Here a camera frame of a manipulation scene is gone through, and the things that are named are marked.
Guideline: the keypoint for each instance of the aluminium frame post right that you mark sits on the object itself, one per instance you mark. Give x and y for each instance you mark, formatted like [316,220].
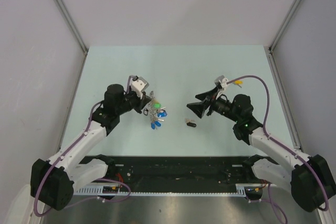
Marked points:
[285,23]

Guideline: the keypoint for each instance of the metal disc keyring organizer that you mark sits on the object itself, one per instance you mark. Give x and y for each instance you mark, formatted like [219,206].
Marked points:
[155,111]

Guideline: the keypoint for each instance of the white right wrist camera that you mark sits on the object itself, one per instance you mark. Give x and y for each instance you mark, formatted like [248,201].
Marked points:
[221,83]

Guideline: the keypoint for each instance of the black solid tag key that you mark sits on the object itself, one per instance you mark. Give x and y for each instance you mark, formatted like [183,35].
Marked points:
[190,123]

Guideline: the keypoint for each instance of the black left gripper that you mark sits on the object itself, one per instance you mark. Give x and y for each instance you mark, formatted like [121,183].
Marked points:
[142,102]

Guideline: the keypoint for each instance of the white slotted cable duct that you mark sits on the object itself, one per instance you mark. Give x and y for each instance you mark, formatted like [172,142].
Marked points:
[97,191]

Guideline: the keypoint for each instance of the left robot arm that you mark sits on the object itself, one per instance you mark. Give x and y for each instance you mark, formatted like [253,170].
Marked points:
[54,181]

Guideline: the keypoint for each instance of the blue tag key middle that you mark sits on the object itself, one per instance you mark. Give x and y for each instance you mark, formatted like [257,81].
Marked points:
[156,124]

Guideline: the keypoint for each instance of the blue tag key left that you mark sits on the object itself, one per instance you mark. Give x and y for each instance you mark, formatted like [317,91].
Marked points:
[161,114]

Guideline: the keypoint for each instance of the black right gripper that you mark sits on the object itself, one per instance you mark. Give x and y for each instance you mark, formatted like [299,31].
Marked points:
[210,97]

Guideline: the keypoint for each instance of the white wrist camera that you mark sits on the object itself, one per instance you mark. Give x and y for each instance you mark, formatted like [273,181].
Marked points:
[138,85]
[221,83]

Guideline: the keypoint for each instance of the aluminium frame post left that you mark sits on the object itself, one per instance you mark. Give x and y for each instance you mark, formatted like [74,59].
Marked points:
[71,25]

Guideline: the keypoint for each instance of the blue tag key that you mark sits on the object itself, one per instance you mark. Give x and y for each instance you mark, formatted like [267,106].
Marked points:
[156,124]
[161,114]

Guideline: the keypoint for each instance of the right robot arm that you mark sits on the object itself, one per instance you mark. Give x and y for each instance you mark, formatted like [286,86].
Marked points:
[307,178]

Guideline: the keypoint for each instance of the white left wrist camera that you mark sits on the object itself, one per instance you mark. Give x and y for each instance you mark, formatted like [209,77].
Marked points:
[138,85]

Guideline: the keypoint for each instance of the aluminium frame post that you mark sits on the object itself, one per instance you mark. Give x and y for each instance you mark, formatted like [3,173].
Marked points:
[285,23]
[71,25]

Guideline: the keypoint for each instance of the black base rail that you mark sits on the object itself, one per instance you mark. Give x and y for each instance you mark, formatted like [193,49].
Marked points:
[180,174]

